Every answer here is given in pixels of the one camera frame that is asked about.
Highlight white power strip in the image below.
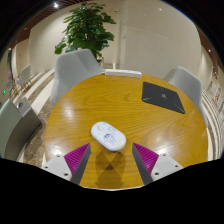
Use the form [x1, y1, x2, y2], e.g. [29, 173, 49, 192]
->
[104, 68, 143, 80]

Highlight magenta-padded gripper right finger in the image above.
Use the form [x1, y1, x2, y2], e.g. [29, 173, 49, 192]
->
[131, 142, 184, 186]

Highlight green potted plant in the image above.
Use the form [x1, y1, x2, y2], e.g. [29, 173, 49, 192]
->
[54, 1, 118, 64]

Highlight grey shell chair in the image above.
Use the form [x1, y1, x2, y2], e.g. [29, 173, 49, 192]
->
[163, 65, 210, 128]
[49, 48, 106, 108]

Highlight small grey chair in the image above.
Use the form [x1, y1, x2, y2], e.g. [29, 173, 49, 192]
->
[16, 64, 33, 92]

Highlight black mouse pad green lines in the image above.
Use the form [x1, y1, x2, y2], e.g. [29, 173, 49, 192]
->
[141, 81, 186, 115]

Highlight white cartoon-print computer mouse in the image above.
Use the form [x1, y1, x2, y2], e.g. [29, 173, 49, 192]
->
[90, 121, 128, 152]

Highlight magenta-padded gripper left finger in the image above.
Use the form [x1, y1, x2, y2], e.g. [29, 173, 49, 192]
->
[41, 142, 92, 186]

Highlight grey armchair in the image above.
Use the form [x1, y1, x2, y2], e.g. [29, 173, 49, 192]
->
[0, 97, 43, 162]

